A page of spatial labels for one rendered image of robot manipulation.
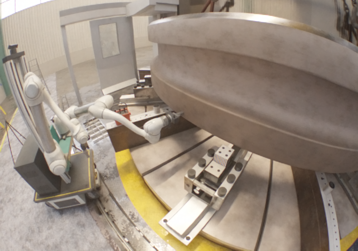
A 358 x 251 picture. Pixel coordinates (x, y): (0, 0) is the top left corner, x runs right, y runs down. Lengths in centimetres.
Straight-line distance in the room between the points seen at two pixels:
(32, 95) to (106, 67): 384
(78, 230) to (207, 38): 225
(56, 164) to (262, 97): 155
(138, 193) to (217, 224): 101
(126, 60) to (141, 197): 407
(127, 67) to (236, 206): 464
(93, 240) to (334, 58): 244
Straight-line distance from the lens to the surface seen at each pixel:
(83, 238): 197
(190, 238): 130
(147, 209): 179
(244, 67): 107
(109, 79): 479
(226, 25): 95
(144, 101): 289
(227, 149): 116
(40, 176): 181
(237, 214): 147
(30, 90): 103
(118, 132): 180
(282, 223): 163
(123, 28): 489
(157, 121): 121
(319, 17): 416
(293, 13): 413
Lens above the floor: 164
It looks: 33 degrees down
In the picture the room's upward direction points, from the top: 2 degrees counter-clockwise
